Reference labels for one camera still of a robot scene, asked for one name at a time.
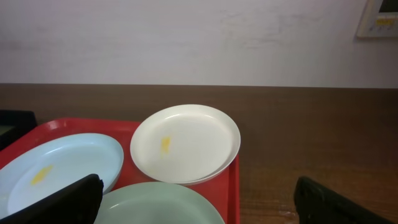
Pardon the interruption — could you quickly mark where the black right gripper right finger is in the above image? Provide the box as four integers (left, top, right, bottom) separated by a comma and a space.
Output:
294, 176, 393, 224

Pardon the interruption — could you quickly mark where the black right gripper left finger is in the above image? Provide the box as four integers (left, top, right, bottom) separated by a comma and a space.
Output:
1, 174, 104, 224

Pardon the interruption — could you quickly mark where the light blue plate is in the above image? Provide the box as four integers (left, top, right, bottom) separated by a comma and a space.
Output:
1, 133, 124, 218

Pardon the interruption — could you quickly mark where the light green plate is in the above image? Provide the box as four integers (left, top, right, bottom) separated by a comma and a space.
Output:
95, 182, 224, 224

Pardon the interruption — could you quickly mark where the red plastic tray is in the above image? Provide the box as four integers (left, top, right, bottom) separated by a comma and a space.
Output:
1, 118, 240, 224

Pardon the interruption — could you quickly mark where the dark green water tray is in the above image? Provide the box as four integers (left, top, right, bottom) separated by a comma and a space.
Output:
1, 110, 37, 150

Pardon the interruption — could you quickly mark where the cream white plate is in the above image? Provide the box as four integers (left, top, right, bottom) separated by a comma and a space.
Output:
130, 105, 241, 185

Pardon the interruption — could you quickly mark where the white wall panel device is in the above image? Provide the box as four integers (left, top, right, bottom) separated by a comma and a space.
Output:
356, 0, 397, 38

